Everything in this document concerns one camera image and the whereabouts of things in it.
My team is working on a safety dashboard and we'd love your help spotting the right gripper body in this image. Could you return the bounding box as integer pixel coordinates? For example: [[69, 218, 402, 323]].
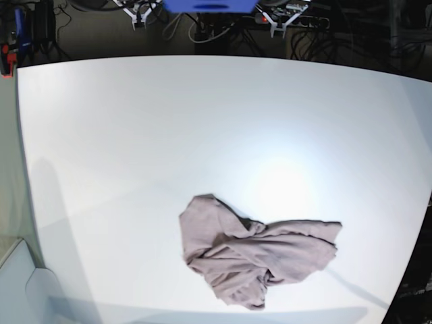
[[113, 0, 159, 30]]

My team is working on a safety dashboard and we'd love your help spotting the blue box at top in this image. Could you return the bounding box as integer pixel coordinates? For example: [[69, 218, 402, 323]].
[[164, 0, 259, 14]]

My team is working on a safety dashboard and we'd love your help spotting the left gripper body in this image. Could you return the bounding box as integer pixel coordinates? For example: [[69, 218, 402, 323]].
[[256, 3, 309, 38]]

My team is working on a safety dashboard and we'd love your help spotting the black power strip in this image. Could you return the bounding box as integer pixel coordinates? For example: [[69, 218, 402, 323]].
[[269, 14, 330, 32]]

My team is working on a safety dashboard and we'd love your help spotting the white cable loop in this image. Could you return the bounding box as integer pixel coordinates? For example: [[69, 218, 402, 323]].
[[162, 13, 185, 41]]

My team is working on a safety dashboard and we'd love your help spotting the mauve t-shirt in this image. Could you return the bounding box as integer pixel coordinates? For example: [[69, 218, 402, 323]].
[[180, 195, 342, 311]]

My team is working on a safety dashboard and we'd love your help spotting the grey side table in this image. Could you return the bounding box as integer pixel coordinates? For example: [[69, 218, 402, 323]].
[[1, 239, 78, 323]]

